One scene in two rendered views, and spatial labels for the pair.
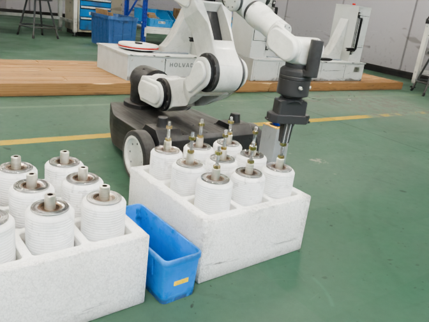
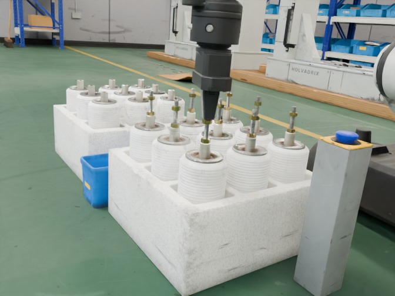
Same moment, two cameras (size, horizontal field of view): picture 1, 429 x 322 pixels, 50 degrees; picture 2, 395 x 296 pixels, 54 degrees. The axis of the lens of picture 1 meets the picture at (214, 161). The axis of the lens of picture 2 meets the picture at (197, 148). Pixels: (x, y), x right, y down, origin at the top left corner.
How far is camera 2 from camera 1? 1.60 m
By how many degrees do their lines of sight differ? 89
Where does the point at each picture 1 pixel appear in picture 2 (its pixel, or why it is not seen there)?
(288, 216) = (164, 217)
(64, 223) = (79, 101)
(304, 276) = (109, 284)
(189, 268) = (89, 177)
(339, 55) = not seen: outside the picture
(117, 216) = (91, 111)
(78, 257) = (71, 122)
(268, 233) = (147, 218)
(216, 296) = (87, 218)
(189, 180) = not seen: hidden behind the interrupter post
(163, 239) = not seen: hidden behind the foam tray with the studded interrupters
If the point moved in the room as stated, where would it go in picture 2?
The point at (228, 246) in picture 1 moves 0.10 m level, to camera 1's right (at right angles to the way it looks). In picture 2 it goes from (121, 195) to (107, 213)
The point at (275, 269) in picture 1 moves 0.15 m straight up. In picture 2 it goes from (127, 262) to (129, 198)
